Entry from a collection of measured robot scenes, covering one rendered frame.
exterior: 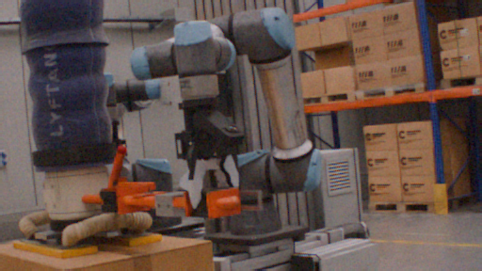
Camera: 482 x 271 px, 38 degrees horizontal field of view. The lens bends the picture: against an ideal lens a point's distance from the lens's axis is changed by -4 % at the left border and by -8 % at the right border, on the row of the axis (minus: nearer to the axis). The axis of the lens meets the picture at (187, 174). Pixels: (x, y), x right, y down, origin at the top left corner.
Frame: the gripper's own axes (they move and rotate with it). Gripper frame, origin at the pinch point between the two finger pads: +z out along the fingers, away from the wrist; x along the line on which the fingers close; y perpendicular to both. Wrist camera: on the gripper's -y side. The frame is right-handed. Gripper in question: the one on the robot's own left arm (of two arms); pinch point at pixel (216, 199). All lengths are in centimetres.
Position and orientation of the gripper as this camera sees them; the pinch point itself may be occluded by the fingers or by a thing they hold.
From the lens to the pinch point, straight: 142.8
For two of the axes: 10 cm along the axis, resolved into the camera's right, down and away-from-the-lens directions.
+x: -8.1, 1.2, -5.7
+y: -5.7, 0.1, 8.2
